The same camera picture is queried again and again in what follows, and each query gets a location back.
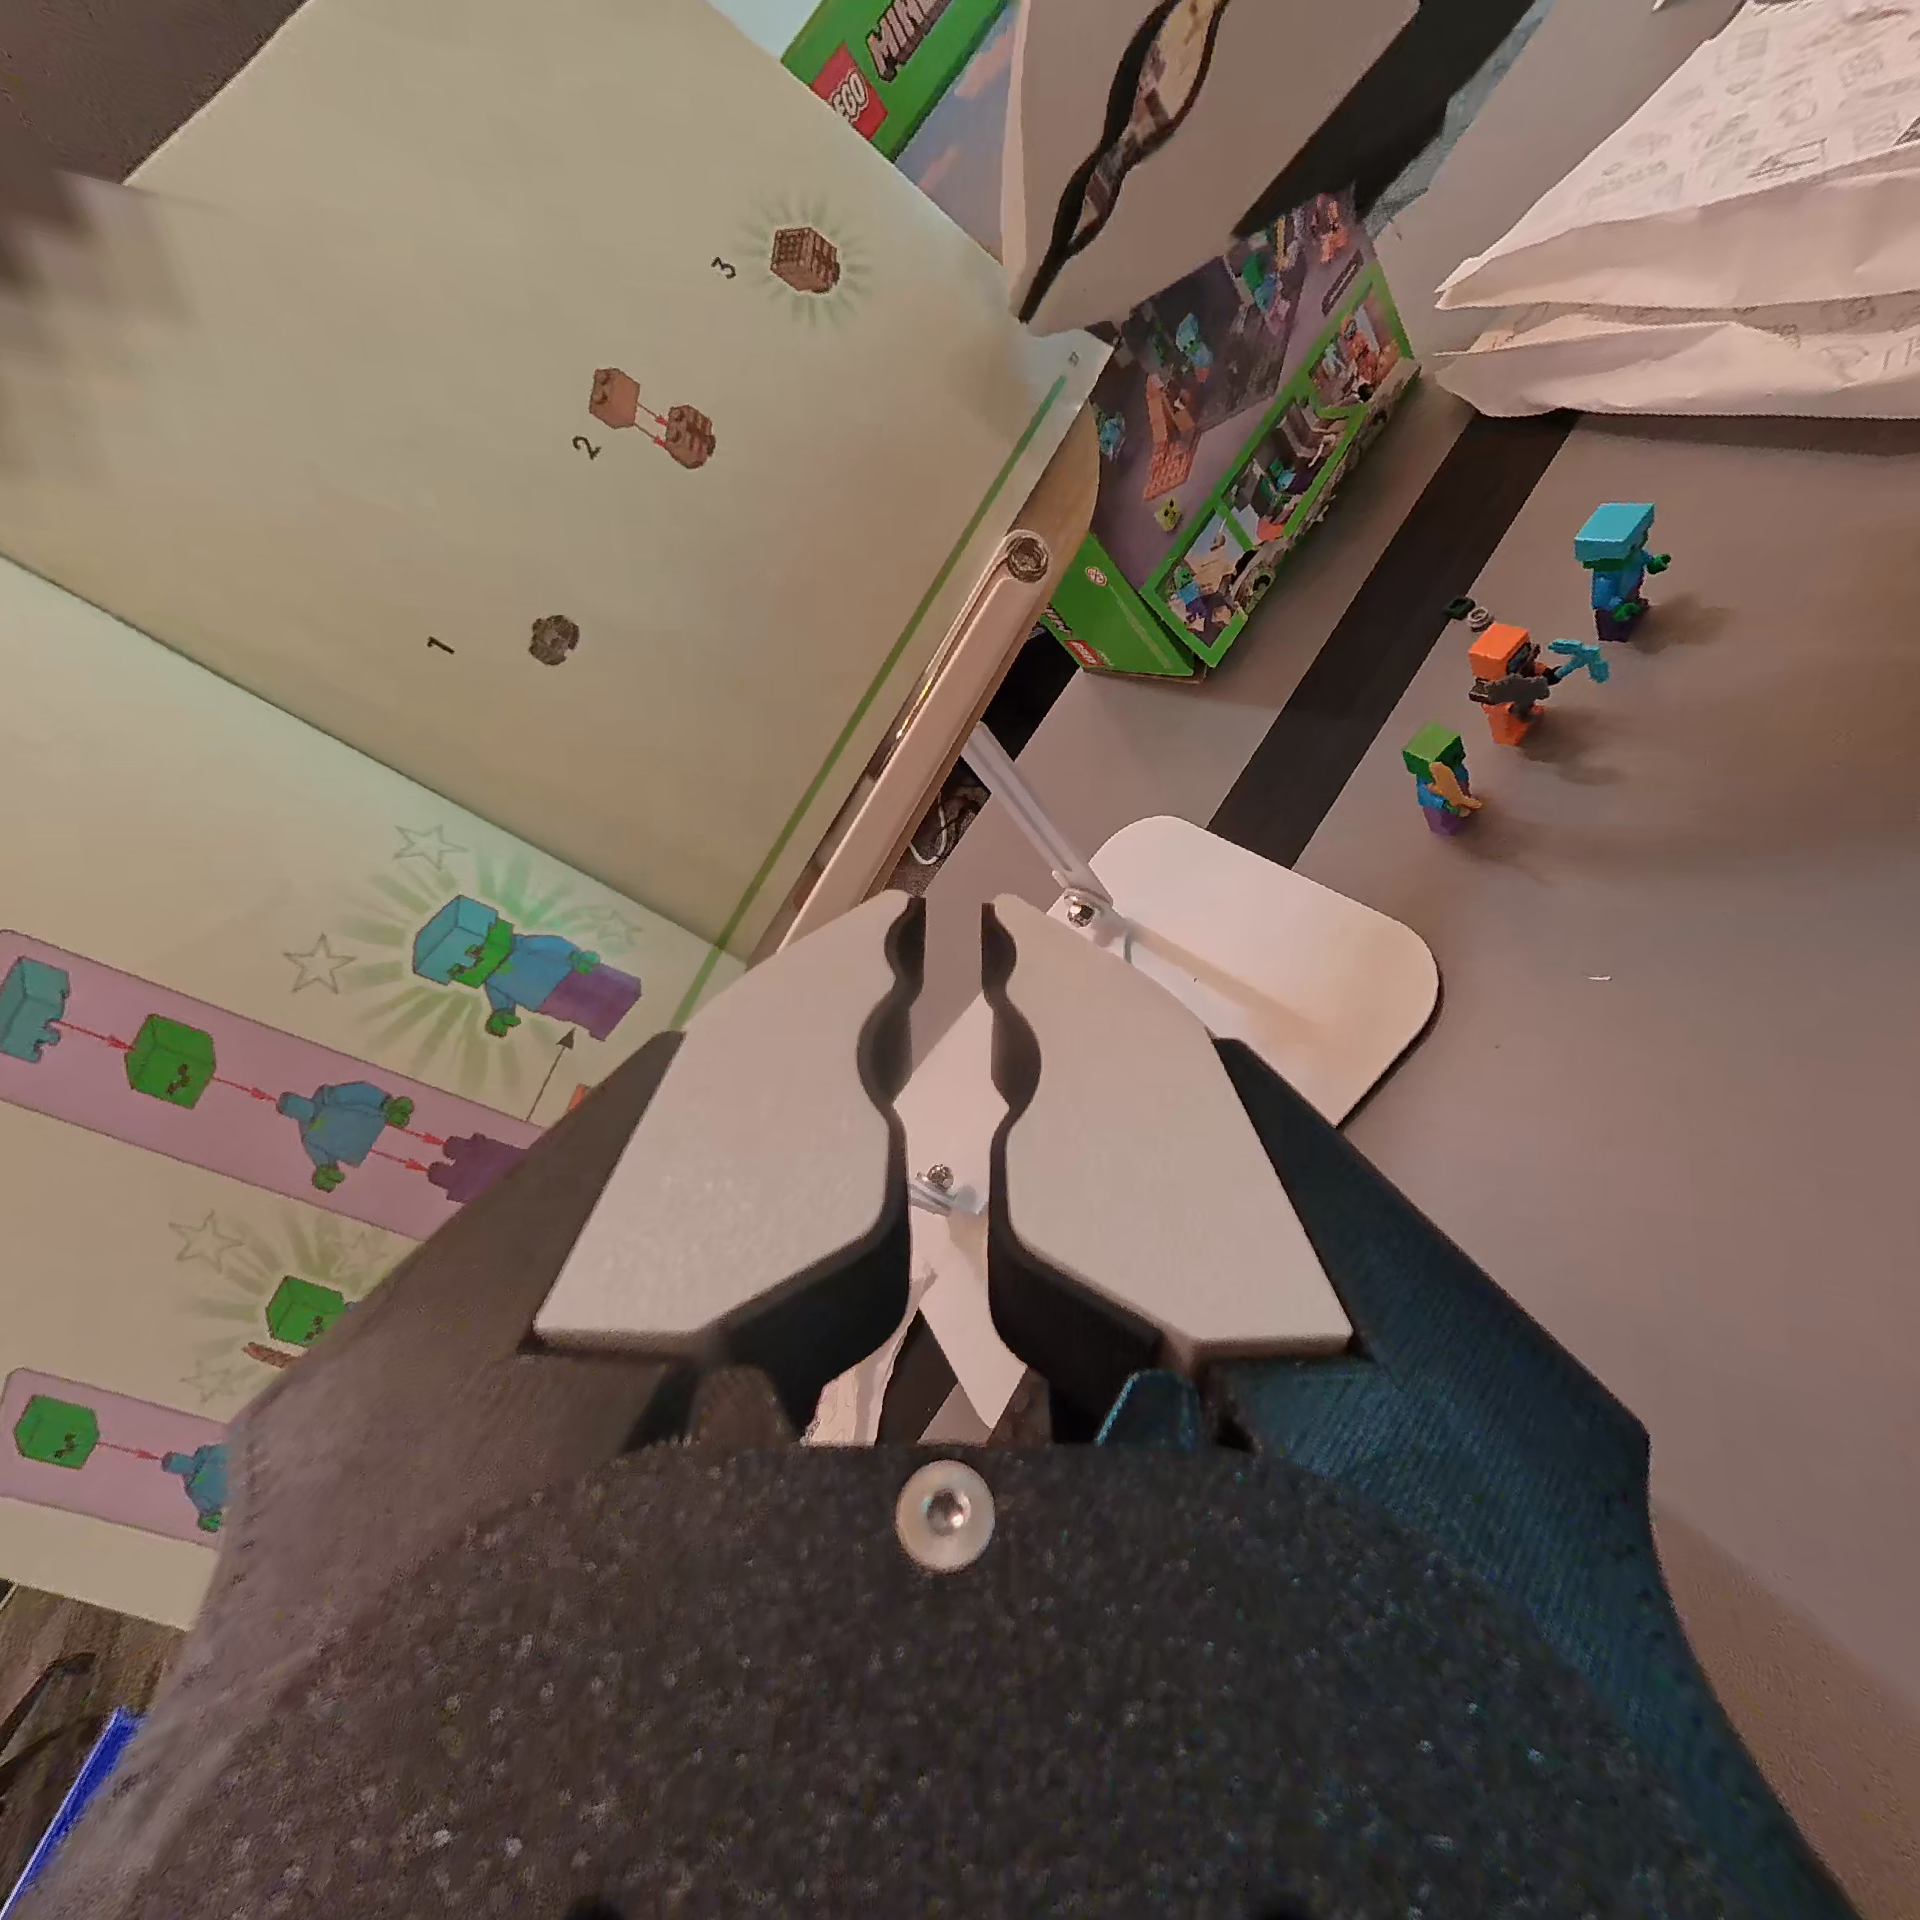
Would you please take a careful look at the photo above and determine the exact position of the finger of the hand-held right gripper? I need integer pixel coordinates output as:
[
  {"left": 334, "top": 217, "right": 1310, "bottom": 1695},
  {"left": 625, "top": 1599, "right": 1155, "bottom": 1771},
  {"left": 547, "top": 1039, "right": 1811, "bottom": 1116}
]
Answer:
[
  {"left": 1030, "top": 0, "right": 1418, "bottom": 335},
  {"left": 1000, "top": 0, "right": 1176, "bottom": 325}
]

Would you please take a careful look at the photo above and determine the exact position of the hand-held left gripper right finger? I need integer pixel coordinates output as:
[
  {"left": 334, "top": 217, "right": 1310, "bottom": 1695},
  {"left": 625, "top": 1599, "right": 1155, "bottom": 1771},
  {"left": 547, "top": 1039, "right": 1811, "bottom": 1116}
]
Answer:
[{"left": 976, "top": 893, "right": 1354, "bottom": 1438}]

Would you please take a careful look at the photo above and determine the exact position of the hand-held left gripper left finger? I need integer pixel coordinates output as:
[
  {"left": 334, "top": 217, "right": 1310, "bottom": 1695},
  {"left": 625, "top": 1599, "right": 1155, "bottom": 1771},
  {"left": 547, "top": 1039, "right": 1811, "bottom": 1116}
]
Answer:
[{"left": 530, "top": 889, "right": 931, "bottom": 1437}]

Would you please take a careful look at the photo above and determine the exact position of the instruction booklet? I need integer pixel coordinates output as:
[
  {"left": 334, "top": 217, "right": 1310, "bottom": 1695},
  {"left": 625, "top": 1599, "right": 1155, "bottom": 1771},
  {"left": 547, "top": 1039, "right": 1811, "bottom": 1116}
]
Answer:
[{"left": 0, "top": 0, "right": 1109, "bottom": 1592}]

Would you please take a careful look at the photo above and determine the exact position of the grey desk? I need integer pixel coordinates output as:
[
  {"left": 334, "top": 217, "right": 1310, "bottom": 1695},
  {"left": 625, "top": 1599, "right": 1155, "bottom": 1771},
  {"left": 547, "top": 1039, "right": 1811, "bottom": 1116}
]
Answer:
[{"left": 901, "top": 0, "right": 1920, "bottom": 1920}]

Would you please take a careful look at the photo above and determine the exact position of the green logo toy box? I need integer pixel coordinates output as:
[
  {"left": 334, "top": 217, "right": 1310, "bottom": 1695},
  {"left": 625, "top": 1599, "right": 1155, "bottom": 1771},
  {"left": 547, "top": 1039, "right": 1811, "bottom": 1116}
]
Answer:
[{"left": 778, "top": 0, "right": 1022, "bottom": 167}]

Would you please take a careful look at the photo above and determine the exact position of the white stand with wooden tray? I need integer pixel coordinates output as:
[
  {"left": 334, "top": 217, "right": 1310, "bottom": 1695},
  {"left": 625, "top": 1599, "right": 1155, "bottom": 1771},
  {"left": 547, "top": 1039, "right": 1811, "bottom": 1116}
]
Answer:
[{"left": 719, "top": 406, "right": 1442, "bottom": 1432}]

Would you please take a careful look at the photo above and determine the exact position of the printed paper sheet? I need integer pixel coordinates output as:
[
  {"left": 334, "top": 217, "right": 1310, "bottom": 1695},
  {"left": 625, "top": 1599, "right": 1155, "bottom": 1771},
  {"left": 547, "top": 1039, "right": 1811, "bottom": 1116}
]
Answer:
[{"left": 817, "top": 1268, "right": 938, "bottom": 1446}]

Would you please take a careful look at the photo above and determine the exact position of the pictured green toy box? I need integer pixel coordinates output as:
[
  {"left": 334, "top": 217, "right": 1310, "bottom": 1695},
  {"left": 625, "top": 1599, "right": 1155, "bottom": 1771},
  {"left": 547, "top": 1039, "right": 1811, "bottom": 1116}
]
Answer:
[{"left": 1044, "top": 209, "right": 1421, "bottom": 685}]

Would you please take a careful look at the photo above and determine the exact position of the white paper bag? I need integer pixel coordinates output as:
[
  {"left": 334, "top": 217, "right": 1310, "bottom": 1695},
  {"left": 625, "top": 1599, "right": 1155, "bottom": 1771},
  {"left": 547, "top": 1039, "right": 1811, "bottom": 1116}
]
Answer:
[{"left": 1431, "top": 0, "right": 1920, "bottom": 421}]

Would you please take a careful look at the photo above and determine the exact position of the green-headed minifigure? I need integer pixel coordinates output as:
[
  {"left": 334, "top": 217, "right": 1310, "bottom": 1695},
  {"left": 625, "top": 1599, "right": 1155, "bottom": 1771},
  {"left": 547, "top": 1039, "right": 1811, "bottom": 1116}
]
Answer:
[{"left": 1403, "top": 725, "right": 1484, "bottom": 839}]

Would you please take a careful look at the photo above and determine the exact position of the teal-helmet minifigure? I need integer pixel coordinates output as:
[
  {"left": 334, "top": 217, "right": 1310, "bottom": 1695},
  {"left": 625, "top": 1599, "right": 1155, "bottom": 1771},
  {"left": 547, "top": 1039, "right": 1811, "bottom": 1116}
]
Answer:
[{"left": 1570, "top": 502, "right": 1674, "bottom": 648}]

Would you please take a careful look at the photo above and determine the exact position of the orange minifigure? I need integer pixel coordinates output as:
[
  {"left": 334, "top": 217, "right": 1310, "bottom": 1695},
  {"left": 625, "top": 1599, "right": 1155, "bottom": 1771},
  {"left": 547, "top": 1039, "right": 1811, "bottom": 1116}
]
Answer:
[{"left": 1468, "top": 624, "right": 1613, "bottom": 753}]

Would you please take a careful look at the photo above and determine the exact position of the blue plastic bin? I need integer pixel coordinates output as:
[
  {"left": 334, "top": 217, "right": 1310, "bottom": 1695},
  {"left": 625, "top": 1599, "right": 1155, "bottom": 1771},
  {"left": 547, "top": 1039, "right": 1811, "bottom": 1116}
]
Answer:
[{"left": 30, "top": 1711, "right": 143, "bottom": 1899}]

